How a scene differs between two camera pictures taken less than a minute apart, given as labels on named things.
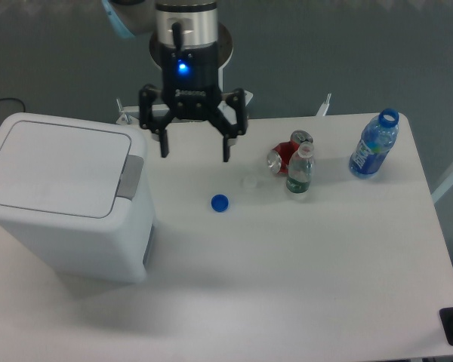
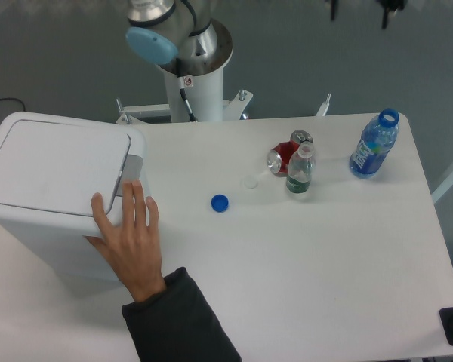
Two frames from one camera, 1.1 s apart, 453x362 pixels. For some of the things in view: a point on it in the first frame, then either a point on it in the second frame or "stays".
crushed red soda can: (278, 157) stays
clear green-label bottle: (301, 168) stays
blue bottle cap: (220, 203) stays
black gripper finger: (236, 100) → (390, 4)
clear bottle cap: (250, 183) stays
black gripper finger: (148, 95) → (334, 5)
